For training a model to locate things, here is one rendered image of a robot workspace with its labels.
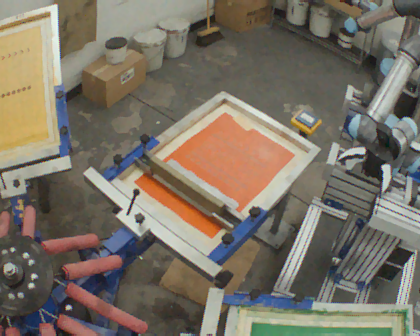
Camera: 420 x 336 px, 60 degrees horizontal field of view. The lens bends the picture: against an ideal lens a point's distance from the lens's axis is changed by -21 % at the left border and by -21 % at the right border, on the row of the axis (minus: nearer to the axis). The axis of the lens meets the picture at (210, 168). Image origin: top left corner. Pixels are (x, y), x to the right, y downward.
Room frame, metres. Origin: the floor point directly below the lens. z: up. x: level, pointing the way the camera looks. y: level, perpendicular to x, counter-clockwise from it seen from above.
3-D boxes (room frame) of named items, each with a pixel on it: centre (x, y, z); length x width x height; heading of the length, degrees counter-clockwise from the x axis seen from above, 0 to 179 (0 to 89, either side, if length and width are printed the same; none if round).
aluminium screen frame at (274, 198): (1.33, -0.04, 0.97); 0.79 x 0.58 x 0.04; 146
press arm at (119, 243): (0.86, 0.28, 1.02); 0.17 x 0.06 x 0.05; 146
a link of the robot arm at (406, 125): (0.89, -0.56, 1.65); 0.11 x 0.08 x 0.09; 136
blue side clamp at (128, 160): (1.28, 0.33, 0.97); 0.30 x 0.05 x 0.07; 146
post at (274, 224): (1.73, -0.46, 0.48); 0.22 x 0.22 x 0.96; 56
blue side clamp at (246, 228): (0.97, -0.13, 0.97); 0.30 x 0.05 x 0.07; 146
